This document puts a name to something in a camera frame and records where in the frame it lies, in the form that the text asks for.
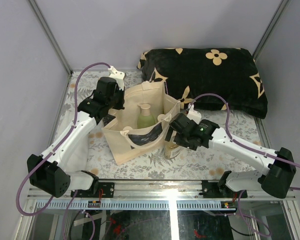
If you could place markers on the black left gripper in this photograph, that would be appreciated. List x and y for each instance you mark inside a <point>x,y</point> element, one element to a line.
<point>121,93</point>

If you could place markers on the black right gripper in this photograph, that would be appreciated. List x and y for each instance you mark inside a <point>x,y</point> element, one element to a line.
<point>180,142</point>

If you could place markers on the amber liquid clear bottle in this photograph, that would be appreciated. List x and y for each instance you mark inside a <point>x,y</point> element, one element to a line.
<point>171,150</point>

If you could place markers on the beige bottle beige cap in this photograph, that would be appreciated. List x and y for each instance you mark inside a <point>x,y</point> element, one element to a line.
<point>161,117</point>

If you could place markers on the beige canvas tote bag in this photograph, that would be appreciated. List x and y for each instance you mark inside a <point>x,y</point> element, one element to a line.
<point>124,139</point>

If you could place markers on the green pump dispenser bottle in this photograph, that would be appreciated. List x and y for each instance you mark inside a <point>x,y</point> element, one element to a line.
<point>145,119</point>

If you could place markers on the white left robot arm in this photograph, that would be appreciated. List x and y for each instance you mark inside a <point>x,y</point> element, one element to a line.
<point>48,170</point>

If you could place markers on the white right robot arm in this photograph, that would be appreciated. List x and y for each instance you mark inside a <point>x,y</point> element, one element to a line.
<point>273,170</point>

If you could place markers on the floral patterned table mat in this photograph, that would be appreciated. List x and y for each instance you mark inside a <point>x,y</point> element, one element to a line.
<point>203,164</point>

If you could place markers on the black floral pillow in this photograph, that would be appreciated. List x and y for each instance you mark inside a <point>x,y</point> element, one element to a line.
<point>209,76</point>

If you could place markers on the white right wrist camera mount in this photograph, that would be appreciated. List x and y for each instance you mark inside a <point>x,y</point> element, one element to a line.
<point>192,114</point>

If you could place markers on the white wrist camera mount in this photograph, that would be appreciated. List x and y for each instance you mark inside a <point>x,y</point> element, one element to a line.
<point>116,73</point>
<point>192,114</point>

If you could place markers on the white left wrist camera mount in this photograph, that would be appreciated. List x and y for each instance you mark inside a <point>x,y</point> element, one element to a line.
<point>116,73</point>

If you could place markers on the aluminium front rail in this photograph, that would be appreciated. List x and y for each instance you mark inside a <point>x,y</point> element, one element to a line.
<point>156,194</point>

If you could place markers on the aluminium left corner post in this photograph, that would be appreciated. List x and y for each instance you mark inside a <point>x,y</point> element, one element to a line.
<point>50,36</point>

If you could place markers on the aluminium corner post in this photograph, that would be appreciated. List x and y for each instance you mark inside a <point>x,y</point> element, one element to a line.
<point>50,36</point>
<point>270,28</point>

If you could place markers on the aluminium right corner post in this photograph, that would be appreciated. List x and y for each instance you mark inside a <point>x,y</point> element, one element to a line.
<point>270,28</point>

